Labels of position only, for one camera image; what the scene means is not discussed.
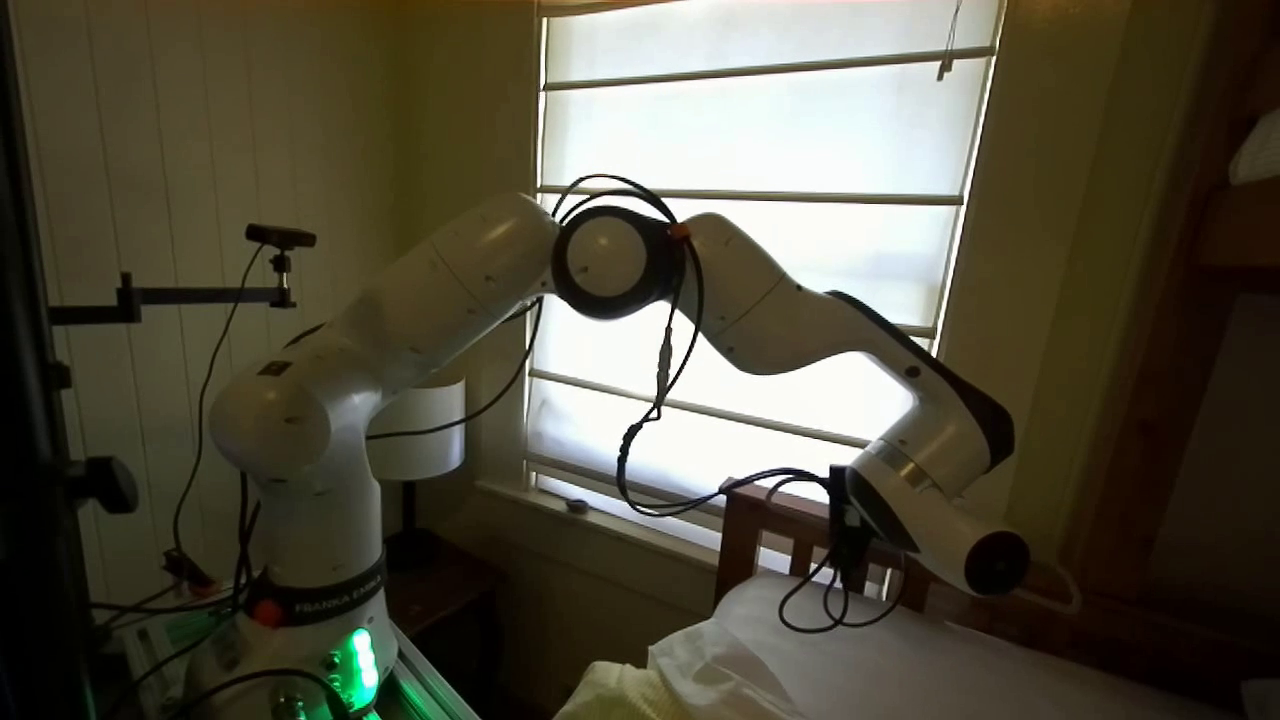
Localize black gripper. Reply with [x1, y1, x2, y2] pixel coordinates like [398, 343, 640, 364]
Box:
[823, 459, 889, 590]

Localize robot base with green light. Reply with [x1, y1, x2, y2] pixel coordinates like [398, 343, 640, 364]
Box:
[92, 584, 484, 720]

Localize mattress with white sheet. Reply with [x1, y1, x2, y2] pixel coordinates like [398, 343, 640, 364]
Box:
[642, 570, 1253, 720]

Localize crumpled cream blanket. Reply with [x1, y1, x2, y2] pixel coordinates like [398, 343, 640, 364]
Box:
[550, 655, 703, 720]

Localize white roman window blind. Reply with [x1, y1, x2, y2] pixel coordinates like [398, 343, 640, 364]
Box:
[526, 0, 1007, 529]

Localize dark wooden nightstand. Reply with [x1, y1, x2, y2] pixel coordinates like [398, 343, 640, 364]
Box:
[379, 524, 508, 720]

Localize white lamp shade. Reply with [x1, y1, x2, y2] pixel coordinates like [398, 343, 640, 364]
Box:
[363, 377, 473, 486]

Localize black round stand knob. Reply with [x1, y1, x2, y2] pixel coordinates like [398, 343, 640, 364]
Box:
[60, 446, 145, 519]

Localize dark vertical stand pole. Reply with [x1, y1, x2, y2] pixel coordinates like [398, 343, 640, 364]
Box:
[0, 0, 101, 720]

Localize dark wooden bunk bed frame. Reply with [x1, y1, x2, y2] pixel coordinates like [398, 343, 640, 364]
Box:
[712, 0, 1280, 710]

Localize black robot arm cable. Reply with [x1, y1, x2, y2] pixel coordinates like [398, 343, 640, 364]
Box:
[549, 168, 913, 641]

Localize small black camera on mount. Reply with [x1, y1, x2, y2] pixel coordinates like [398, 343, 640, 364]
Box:
[241, 218, 324, 255]

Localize thin black camera cable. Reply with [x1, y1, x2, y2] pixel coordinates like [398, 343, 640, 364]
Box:
[169, 245, 270, 570]

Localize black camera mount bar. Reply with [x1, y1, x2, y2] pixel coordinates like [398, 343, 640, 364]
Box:
[49, 245, 299, 332]

